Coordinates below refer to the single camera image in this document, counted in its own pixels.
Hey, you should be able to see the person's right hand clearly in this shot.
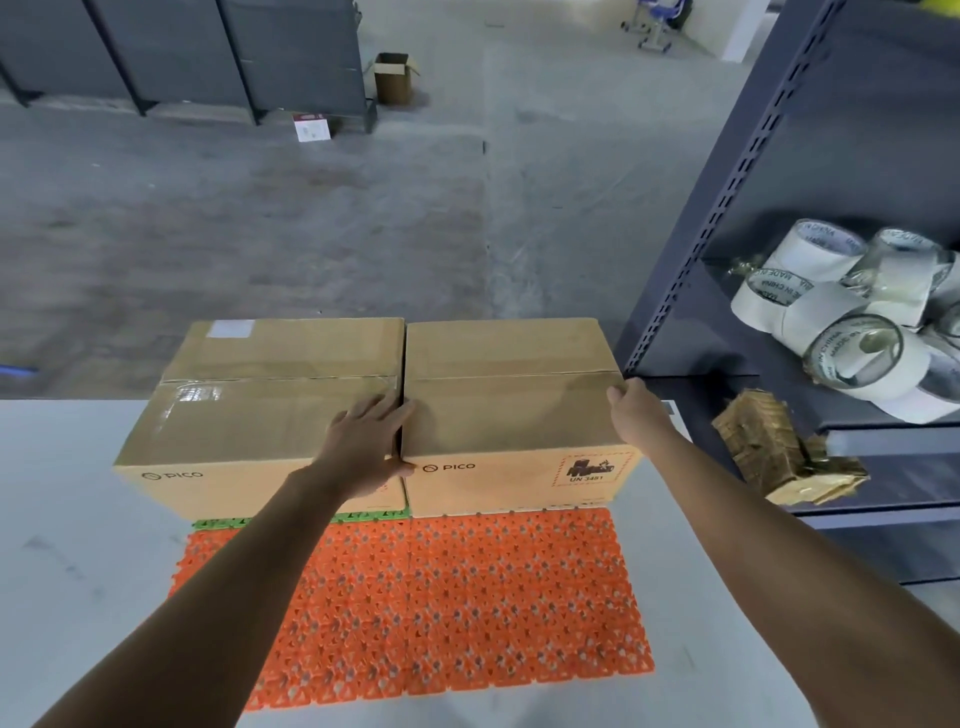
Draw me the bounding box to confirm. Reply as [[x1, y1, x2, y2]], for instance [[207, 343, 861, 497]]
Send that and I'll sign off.
[[606, 377, 677, 452]]

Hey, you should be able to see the person's left hand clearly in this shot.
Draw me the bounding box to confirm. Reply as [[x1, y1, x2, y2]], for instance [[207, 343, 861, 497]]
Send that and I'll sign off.
[[309, 393, 417, 502]]

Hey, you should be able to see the cardboard box with red label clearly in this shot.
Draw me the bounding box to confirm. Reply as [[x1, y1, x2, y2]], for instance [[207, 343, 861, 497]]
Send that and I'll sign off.
[[401, 318, 645, 519]]

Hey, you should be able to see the person's right forearm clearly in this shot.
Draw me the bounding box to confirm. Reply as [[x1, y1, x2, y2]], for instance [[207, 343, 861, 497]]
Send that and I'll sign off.
[[633, 426, 960, 728]]

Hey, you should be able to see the person's left forearm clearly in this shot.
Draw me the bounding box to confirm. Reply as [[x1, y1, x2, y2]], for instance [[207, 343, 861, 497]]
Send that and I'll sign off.
[[33, 465, 355, 728]]

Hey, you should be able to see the cardboard box with white sticker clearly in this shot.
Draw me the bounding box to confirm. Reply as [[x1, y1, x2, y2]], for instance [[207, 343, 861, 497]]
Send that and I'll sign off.
[[112, 318, 411, 523]]

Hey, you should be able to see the orange plastic grid mat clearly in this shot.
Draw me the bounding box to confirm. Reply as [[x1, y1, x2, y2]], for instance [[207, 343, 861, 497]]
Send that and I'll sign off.
[[168, 507, 656, 712]]

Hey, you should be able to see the green plastic grid mat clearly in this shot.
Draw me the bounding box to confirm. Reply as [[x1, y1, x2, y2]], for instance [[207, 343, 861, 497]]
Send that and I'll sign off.
[[191, 508, 413, 531]]

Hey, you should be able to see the bundle of brown cardboard pieces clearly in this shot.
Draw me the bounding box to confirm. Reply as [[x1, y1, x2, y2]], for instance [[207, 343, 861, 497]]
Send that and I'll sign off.
[[711, 388, 872, 508]]

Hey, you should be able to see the pile of white tape rolls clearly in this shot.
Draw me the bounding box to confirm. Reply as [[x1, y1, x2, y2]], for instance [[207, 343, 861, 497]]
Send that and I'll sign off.
[[729, 217, 960, 426]]

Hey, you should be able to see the grey metal shelf rack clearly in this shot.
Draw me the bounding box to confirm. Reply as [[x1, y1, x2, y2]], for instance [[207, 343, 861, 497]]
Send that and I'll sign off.
[[615, 0, 960, 588]]

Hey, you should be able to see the small open cardboard box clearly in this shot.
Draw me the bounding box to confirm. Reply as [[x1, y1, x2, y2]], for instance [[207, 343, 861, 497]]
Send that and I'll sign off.
[[364, 52, 421, 107]]

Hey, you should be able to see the dark grey storage cabinet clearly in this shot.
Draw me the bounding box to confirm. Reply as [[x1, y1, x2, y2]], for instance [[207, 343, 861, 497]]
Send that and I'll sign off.
[[216, 0, 379, 135], [84, 0, 262, 126], [0, 0, 140, 114]]

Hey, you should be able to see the blue chair with metal frame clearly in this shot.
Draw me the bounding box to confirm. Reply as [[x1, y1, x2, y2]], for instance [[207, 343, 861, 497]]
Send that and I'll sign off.
[[621, 0, 696, 54]]

